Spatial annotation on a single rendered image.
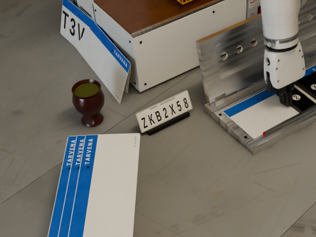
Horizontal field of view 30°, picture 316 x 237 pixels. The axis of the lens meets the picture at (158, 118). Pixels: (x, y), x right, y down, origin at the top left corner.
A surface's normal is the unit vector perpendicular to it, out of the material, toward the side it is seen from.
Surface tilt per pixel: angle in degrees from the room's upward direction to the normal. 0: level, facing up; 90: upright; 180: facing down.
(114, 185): 0
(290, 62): 78
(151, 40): 90
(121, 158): 0
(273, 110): 0
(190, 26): 90
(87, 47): 69
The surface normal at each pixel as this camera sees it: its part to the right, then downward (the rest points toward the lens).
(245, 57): 0.50, 0.35
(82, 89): -0.07, -0.74
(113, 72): -0.84, 0.07
